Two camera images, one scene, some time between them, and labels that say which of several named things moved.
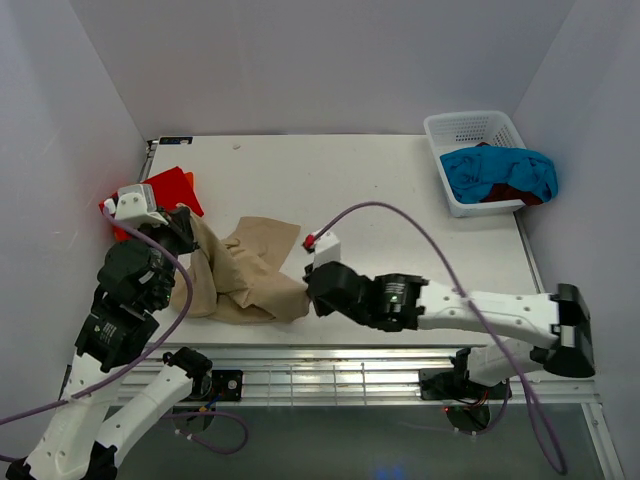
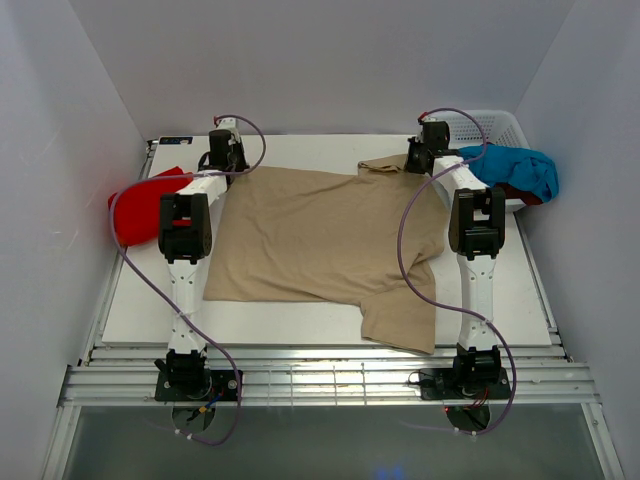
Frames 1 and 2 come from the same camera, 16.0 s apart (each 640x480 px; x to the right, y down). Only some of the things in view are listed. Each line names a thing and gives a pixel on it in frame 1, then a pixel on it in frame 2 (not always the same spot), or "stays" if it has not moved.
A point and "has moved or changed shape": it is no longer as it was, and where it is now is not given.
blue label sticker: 175,140 stays
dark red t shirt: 502,192 stays
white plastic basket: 455,130 stays
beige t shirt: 238,278 has moved or changed shape
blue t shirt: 469,172 stays
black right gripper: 316,288 → 413,163
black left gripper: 179,226 → 232,167
